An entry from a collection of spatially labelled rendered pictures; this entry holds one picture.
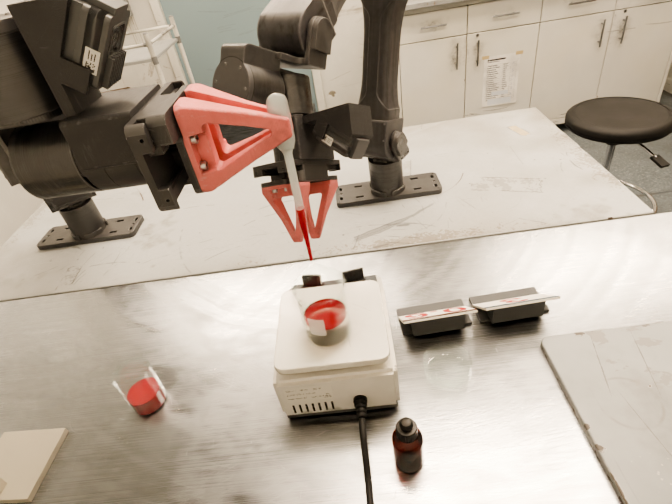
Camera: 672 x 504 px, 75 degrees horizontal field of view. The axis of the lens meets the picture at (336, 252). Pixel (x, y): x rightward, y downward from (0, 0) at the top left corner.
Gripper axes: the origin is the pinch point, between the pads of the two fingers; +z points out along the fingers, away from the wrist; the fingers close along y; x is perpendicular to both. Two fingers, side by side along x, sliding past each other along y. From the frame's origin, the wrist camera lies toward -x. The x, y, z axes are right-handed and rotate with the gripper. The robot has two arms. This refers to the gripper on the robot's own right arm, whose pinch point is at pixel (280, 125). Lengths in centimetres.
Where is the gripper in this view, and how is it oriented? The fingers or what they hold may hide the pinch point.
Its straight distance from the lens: 34.8
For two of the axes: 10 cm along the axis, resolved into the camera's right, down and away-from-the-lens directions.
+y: -0.2, -6.1, 8.0
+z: 9.9, -1.3, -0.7
